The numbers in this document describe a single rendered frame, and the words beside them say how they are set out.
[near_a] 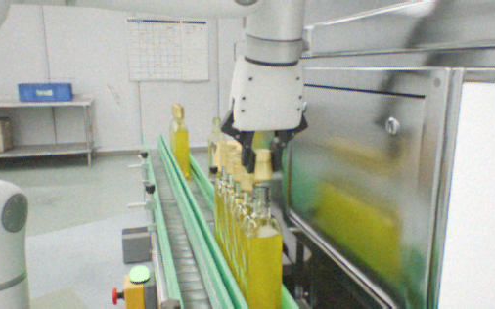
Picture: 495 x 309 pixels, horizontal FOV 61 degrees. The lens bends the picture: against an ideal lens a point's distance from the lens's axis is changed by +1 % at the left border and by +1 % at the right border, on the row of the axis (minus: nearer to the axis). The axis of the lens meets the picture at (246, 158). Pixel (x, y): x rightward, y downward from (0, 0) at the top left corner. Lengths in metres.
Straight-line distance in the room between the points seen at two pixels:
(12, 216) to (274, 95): 0.42
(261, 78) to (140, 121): 6.01
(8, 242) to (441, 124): 0.60
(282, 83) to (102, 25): 6.00
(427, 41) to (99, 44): 6.13
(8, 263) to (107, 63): 5.85
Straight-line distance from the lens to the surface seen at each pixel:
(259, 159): 0.62
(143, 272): 1.04
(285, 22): 0.54
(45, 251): 1.49
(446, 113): 0.48
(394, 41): 0.56
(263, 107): 0.58
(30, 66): 6.62
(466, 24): 0.47
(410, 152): 0.53
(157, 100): 6.52
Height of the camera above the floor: 1.32
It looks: 12 degrees down
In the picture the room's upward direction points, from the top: straight up
